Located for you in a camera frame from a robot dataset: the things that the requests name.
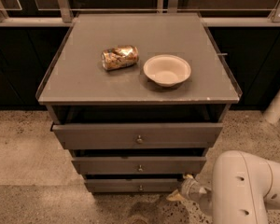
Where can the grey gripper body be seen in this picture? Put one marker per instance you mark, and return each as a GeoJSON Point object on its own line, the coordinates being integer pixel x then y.
{"type": "Point", "coordinates": [189, 188]}

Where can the grey drawer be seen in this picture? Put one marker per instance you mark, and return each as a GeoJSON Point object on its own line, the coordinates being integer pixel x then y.
{"type": "Point", "coordinates": [132, 185]}
{"type": "Point", "coordinates": [137, 135]}
{"type": "Point", "coordinates": [138, 165]}

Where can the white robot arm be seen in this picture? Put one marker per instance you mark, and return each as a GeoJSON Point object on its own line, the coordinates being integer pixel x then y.
{"type": "Point", "coordinates": [244, 188]}

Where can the grey drawer cabinet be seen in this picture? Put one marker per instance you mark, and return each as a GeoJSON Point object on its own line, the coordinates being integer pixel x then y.
{"type": "Point", "coordinates": [77, 89]}

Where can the white paper bowl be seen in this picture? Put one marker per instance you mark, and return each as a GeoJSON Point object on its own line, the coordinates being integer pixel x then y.
{"type": "Point", "coordinates": [167, 70]}

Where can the crushed golden drink can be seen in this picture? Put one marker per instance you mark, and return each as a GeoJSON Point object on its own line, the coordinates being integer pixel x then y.
{"type": "Point", "coordinates": [120, 57]}

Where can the white pipe by wall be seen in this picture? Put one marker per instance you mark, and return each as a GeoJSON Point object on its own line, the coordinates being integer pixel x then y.
{"type": "Point", "coordinates": [272, 113]}

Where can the grey metal railing frame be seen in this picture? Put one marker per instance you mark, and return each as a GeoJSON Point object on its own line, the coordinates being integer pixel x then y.
{"type": "Point", "coordinates": [213, 13]}

